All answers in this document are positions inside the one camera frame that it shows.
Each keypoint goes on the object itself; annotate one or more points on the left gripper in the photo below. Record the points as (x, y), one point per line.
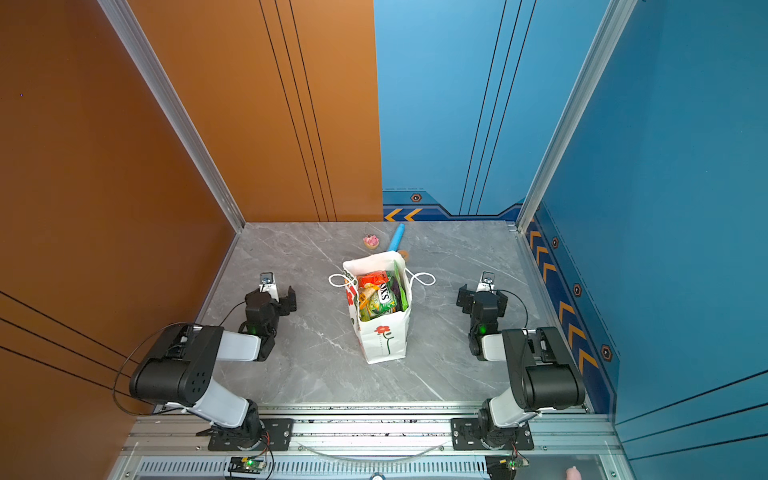
(284, 307)

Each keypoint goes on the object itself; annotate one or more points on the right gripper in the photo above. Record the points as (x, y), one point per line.
(468, 298)

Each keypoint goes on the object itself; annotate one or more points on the green Lays chips bag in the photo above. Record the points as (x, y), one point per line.
(398, 290)

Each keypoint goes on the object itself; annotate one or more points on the green Fox's tea candy bag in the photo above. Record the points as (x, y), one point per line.
(377, 300)

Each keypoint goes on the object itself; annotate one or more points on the white floral paper bag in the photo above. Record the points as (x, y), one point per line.
(385, 338)

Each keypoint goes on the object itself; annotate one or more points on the red foil snack packet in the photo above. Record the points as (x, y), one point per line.
(373, 279)

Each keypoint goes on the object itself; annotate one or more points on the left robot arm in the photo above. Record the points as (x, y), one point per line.
(178, 371)

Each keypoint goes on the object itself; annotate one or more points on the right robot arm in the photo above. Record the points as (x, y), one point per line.
(541, 372)

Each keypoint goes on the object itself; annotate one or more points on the blue toy microphone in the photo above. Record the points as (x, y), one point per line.
(396, 238)

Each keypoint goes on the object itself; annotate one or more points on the pink toy cupcake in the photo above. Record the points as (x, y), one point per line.
(371, 241)

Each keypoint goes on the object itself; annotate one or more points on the left green circuit board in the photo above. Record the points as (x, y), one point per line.
(246, 466)

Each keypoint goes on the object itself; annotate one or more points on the green circuit board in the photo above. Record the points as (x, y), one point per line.
(504, 467)
(246, 466)

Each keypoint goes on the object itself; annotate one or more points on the right green circuit board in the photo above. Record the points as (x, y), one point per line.
(504, 467)

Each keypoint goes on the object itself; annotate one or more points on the pink object bottom right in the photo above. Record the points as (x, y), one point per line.
(573, 473)

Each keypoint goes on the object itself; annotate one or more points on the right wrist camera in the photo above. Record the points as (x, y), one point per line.
(486, 282)

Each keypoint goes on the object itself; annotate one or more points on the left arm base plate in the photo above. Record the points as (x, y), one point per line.
(271, 434)

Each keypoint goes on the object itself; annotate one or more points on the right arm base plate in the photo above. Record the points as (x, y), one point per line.
(469, 434)

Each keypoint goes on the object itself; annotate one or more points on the aluminium front rail frame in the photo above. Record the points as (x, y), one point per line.
(374, 441)

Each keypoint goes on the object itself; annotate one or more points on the left aluminium corner post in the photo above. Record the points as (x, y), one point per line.
(126, 25)

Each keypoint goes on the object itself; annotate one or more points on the aluminium corner post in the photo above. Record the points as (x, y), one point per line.
(608, 34)
(126, 25)

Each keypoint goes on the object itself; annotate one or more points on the right aluminium corner post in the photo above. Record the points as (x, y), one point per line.
(608, 34)

